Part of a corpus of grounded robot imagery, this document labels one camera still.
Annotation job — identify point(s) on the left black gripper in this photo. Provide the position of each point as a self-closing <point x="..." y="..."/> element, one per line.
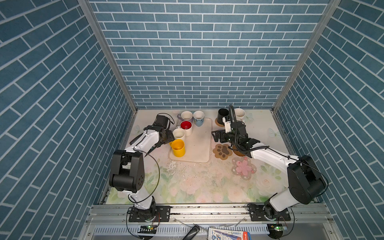
<point x="170" y="137"/>

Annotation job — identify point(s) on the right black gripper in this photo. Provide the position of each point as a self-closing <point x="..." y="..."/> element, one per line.
<point x="223" y="133"/>

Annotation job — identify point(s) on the brown cork round coaster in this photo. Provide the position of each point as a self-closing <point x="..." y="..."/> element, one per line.
<point x="238" y="153"/>

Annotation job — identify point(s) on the brown paw print coaster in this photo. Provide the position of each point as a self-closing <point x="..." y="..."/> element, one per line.
<point x="222" y="152"/>

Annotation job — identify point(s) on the white speckled mug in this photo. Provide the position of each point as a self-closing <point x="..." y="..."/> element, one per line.
<point x="240" y="114"/>

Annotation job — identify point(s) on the yellow mug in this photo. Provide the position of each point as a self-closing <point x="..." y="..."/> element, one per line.
<point x="178" y="148"/>

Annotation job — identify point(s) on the black mug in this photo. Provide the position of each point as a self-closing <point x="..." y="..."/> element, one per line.
<point x="222" y="113"/>

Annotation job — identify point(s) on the pink flower coaster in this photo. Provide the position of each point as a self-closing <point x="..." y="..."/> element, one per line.
<point x="243" y="167"/>

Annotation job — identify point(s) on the beige serving tray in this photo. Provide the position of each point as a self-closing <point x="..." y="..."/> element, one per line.
<point x="197" y="144"/>

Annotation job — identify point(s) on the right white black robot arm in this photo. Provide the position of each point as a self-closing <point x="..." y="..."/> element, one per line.
<point x="305" y="182"/>

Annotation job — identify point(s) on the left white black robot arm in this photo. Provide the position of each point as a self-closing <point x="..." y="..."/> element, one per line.
<point x="127" y="172"/>

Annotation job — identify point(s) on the cream white mug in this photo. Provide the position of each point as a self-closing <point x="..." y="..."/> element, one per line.
<point x="179" y="134"/>

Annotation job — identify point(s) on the red inside mug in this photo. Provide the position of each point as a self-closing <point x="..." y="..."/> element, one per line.
<point x="187" y="126"/>

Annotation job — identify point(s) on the black calculator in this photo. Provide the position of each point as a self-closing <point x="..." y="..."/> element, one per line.
<point x="137" y="139"/>

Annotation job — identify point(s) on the light blue floral mug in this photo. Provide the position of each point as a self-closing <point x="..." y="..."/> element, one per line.
<point x="198" y="117"/>

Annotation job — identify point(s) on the blue white printed package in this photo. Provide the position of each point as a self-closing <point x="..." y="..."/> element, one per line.
<point x="220" y="234"/>

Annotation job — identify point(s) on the black handheld device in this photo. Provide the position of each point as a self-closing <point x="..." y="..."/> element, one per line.
<point x="192" y="233"/>

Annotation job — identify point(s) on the green circuit board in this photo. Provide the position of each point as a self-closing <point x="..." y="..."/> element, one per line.
<point x="152" y="230"/>

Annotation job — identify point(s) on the white mug grey handle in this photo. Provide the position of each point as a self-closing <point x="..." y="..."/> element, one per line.
<point x="186" y="116"/>

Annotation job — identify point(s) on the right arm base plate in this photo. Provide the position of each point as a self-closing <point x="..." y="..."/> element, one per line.
<point x="258" y="213"/>

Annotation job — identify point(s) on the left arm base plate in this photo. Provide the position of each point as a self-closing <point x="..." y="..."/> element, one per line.
<point x="154" y="214"/>

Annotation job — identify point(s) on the aluminium front rail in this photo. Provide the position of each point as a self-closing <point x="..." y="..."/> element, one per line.
<point x="308" y="222"/>

